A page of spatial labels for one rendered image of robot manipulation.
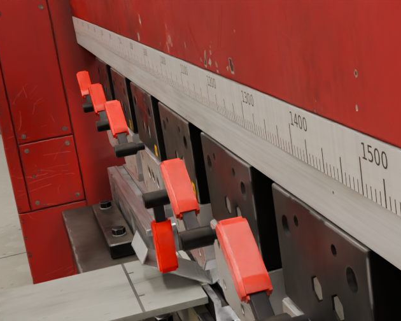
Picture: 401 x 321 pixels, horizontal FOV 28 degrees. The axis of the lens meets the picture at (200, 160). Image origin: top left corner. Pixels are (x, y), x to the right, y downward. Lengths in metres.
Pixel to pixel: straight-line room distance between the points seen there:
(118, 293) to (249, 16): 0.61
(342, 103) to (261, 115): 0.14
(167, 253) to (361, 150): 0.54
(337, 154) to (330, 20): 0.07
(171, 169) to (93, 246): 0.92
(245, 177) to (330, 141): 0.19
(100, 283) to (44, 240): 0.84
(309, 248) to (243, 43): 0.15
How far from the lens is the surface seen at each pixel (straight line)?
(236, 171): 0.64
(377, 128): 0.38
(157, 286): 1.08
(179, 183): 0.74
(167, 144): 0.92
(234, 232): 0.56
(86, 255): 1.61
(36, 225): 1.94
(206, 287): 1.05
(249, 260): 0.55
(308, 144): 0.47
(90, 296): 1.09
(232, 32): 0.58
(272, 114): 0.52
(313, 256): 0.50
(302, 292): 0.54
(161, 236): 0.90
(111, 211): 1.75
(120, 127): 1.11
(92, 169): 1.92
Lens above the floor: 1.42
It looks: 14 degrees down
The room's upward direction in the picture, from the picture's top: 9 degrees counter-clockwise
